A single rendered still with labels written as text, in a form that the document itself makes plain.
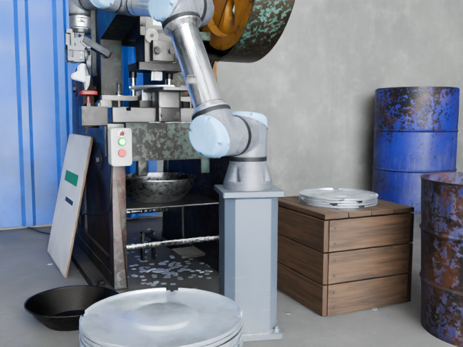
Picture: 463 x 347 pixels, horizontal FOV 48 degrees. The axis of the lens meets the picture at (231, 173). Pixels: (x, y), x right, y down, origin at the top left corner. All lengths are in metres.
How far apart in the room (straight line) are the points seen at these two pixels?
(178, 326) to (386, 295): 1.16
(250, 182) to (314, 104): 2.57
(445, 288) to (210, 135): 0.83
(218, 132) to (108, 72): 1.10
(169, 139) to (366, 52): 2.62
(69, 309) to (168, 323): 1.04
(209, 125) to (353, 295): 0.82
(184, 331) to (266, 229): 0.70
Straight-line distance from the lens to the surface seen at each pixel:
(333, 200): 1.87
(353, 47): 4.32
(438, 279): 1.72
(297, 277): 1.94
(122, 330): 0.95
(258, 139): 1.55
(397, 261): 1.98
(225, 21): 2.54
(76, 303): 1.96
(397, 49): 4.61
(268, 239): 1.57
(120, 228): 1.99
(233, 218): 1.54
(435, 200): 1.68
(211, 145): 1.43
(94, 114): 1.97
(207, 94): 1.49
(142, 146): 2.03
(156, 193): 2.17
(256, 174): 1.55
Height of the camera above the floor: 0.66
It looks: 6 degrees down
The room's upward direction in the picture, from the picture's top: straight up
